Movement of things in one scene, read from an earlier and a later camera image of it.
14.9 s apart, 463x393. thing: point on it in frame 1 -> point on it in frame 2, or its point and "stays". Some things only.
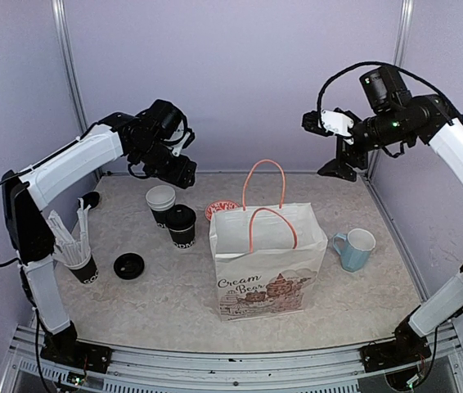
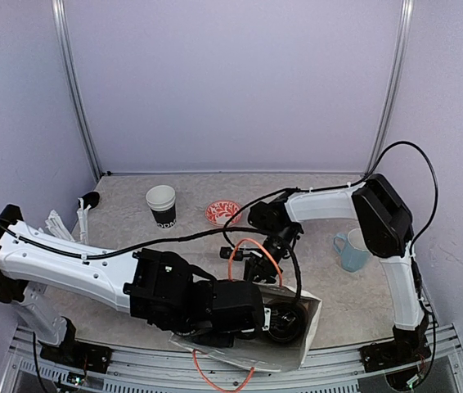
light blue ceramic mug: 358,246 stays
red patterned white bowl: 218,205 stays
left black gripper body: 158,164 -> 195,331
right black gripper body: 389,128 -> 284,236
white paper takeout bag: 269,254 -> 260,350
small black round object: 92,198 stays
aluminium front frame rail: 26,369 stays
